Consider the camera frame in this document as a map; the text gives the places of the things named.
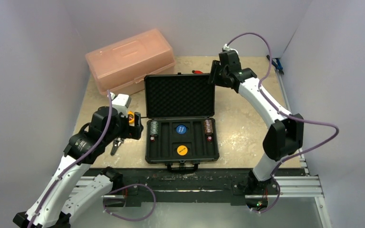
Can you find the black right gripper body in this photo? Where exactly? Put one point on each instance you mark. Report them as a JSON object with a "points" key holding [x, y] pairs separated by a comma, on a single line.
{"points": [[216, 72]]}

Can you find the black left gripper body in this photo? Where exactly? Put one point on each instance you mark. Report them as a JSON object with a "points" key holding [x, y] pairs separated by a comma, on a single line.
{"points": [[125, 130]]}

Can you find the blue small blind button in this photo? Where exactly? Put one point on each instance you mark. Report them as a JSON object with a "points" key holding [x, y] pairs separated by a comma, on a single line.
{"points": [[181, 129]]}

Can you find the black foam-lined poker case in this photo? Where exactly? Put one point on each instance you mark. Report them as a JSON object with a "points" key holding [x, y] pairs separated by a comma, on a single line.
{"points": [[173, 100]]}

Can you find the yellow big blind button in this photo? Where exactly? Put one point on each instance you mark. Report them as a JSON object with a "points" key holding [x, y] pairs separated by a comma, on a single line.
{"points": [[182, 150]]}

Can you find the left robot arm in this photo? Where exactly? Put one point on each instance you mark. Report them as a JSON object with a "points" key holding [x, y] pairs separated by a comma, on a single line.
{"points": [[50, 209]]}

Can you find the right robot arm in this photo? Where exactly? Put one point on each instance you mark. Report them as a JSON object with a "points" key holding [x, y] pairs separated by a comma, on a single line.
{"points": [[285, 131]]}

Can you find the yellow measuring tape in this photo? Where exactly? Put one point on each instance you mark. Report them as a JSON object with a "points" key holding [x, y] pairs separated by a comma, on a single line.
{"points": [[131, 117]]}

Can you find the pink translucent storage box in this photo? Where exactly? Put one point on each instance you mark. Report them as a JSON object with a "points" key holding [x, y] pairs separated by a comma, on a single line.
{"points": [[121, 67]]}

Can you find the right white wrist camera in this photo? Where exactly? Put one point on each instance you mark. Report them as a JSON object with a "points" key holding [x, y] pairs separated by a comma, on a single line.
{"points": [[227, 48]]}

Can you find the grey black handled pliers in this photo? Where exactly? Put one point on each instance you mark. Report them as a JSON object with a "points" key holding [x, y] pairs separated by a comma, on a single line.
{"points": [[116, 144]]}

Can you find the red handled cutter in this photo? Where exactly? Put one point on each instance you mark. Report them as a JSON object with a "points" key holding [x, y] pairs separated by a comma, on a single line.
{"points": [[197, 72]]}

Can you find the blue handled pliers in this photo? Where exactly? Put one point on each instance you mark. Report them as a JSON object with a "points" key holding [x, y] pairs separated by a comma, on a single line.
{"points": [[276, 63]]}

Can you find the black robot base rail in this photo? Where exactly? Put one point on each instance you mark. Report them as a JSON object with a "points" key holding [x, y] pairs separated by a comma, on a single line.
{"points": [[218, 185]]}

